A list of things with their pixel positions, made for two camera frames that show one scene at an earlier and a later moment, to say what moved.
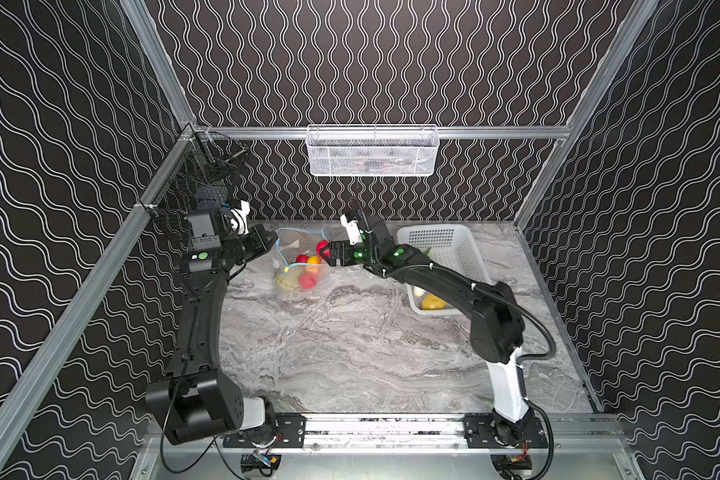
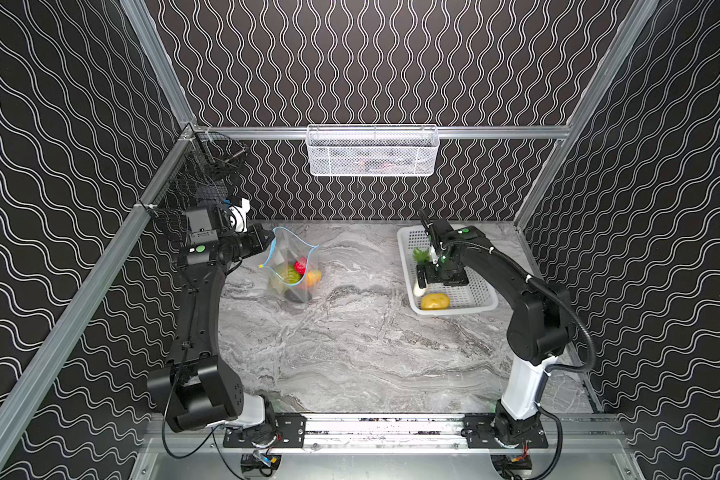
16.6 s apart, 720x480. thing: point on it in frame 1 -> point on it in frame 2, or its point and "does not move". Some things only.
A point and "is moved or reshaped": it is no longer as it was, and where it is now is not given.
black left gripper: [261, 241] does not move
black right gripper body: [339, 253] -> [447, 275]
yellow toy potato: [431, 302] does not move
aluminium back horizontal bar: [512, 132] does not move
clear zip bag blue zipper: [303, 271] is moved or reshaped
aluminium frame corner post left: [160, 60] does not move
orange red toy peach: [313, 268] -> [313, 276]
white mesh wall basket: [373, 150] does not move
